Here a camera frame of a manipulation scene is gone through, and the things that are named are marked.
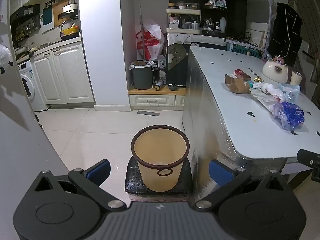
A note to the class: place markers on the small teal wrapper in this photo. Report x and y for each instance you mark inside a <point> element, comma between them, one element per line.
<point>251,83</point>

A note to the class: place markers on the teal lettered sign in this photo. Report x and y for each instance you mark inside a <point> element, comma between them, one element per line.
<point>250,51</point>

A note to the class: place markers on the silver foil table cover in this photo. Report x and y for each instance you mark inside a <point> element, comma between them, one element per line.
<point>207,120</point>

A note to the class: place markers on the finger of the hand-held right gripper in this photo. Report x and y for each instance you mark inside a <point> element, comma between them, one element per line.
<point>306,157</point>

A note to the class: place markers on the brown paper bag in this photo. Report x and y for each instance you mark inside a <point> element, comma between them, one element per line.
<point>237,85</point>

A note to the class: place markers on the white cooking pot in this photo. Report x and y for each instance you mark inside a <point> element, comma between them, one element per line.
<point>70,8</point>

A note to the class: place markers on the black dish rack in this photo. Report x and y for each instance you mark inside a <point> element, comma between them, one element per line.
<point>60,22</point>

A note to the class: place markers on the black spice rack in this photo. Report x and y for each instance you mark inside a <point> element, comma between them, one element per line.
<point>27,31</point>

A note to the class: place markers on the white cat-shaped ornament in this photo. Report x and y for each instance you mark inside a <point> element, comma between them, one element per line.
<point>271,72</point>

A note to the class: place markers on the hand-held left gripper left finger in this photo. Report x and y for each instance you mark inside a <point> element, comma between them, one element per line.
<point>100,171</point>

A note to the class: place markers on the red packet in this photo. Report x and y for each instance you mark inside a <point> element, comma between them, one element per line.
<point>242,73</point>

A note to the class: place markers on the black jacket with white trim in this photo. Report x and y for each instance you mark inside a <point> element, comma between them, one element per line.
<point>285,35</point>

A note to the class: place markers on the white foam board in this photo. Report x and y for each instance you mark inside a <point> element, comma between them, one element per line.
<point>257,28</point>

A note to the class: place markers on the beige cup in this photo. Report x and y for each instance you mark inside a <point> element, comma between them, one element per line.
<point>296,78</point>

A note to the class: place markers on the clear plastic bag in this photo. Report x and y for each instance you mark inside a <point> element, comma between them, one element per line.
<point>268,95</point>

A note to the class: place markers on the yellow basin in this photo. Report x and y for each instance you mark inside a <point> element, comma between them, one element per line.
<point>70,32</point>

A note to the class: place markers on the blue printed plastic bag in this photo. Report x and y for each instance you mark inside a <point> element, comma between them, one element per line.
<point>291,116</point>

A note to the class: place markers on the red and white plastic bag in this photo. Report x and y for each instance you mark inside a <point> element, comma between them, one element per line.
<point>150,42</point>

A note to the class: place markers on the black padded stool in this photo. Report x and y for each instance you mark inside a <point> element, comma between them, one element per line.
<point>132,180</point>

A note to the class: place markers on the wooden cutting board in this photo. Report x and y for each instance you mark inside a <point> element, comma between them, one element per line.
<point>58,15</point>

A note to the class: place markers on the white plastic bottle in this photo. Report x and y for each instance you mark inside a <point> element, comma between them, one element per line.
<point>223,25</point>

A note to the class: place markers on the white drawer unit wooden top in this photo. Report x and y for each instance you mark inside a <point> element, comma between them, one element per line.
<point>152,101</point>

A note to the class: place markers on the white kitchen counter cabinet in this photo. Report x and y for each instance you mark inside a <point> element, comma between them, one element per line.
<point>65,75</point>

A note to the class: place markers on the black range hood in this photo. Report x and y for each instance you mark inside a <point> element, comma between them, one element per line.
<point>25,11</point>

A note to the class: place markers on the bear print cabinet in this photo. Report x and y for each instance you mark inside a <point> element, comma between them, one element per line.
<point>177,62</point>

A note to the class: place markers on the spray can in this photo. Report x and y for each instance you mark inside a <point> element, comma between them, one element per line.
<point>158,85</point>

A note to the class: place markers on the row of glass jars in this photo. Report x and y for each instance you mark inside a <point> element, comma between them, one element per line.
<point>183,5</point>

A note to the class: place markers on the dark bowl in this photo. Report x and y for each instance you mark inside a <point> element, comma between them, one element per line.
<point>172,87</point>

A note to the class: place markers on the grey bin with white liner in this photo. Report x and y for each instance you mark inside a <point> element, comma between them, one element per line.
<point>142,77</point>

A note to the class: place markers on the teal hanging board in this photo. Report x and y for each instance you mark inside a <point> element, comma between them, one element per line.
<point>47,16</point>

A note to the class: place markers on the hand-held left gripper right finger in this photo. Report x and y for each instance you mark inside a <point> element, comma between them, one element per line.
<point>220,173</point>

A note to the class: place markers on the white washing machine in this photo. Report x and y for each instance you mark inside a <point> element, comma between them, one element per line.
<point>32,92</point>

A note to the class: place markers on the cream-framed fish tank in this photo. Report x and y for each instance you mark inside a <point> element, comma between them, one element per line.
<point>183,22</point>

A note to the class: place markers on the gold wrapper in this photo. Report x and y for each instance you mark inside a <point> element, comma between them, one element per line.
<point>258,80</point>

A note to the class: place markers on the grey flat strip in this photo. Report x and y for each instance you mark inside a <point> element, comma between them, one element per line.
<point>148,113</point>

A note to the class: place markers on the beige bin with brown rim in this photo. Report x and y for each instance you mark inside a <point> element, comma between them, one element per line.
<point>160,155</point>

